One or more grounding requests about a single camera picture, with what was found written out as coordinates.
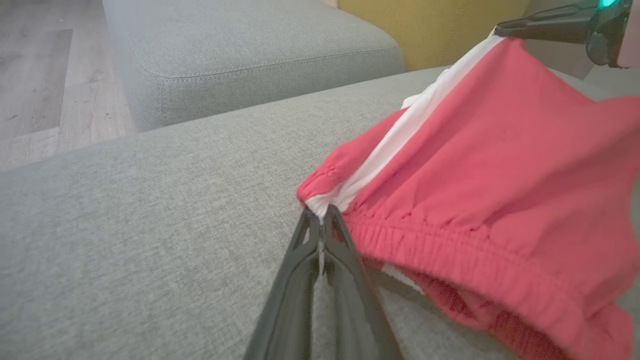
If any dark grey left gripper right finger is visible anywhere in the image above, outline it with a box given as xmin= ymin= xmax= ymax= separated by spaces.
xmin=320 ymin=204 xmax=403 ymax=360

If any yellow cushion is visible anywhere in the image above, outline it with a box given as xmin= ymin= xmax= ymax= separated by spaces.
xmin=337 ymin=0 xmax=531 ymax=72

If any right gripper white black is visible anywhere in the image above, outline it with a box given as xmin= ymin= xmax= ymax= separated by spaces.
xmin=495 ymin=0 xmax=640 ymax=69

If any grey fabric ottoman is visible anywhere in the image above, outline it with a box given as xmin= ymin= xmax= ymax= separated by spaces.
xmin=102 ymin=0 xmax=406 ymax=133

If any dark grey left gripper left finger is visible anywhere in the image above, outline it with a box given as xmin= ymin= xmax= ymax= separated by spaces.
xmin=244 ymin=207 xmax=321 ymax=360

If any red garment with white stripes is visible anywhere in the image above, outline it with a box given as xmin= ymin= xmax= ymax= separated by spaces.
xmin=296 ymin=27 xmax=640 ymax=360

